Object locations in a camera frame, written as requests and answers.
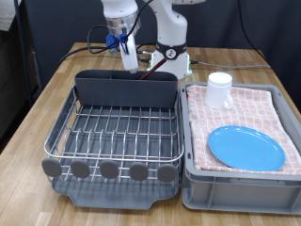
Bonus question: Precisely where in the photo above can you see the white plastic mug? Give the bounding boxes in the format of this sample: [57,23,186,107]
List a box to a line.
[204,72,234,110]

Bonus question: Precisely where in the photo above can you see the blue cable clip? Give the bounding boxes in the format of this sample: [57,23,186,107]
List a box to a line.
[119,32,130,55]

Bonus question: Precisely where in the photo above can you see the grey cable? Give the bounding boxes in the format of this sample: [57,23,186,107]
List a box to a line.
[189,59,271,70]

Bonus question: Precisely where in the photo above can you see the dark metal pole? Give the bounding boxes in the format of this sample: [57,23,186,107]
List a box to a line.
[12,0,34,106]

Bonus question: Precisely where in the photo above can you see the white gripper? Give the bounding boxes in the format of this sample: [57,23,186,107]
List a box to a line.
[119,33,140,75]

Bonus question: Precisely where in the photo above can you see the black camera cable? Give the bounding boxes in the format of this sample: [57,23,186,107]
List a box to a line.
[86,0,268,64]

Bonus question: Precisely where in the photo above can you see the pink checked towel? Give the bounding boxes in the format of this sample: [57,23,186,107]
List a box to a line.
[186,84,301,176]

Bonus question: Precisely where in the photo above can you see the blue plate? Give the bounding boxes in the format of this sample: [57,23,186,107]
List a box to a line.
[208,125,287,172]

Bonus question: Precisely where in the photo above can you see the dark grey backdrop curtain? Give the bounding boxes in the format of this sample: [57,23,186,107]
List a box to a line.
[24,0,301,111]

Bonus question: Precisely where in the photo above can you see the brown wooden spoon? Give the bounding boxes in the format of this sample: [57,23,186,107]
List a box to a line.
[139,56,168,81]

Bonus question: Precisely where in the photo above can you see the dark grey utensil caddy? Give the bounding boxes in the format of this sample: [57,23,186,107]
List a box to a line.
[74,69,180,109]

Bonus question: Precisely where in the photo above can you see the looped black cable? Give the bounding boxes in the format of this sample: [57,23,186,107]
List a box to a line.
[135,42,157,63]

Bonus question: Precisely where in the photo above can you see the white wire dish rack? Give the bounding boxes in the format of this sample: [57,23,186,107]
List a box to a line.
[51,89,182,211]

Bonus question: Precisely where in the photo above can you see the metal wire dish rack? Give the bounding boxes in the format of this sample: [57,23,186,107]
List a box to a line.
[40,84,186,186]

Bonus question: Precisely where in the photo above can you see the grey plastic crate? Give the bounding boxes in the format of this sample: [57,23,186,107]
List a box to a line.
[179,80,301,215]

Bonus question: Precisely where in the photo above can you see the wrist camera on blue mount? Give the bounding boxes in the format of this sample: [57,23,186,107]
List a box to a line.
[105,32,120,57]

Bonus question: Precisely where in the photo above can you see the long black cable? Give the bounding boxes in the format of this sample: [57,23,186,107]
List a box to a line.
[57,46,151,67]

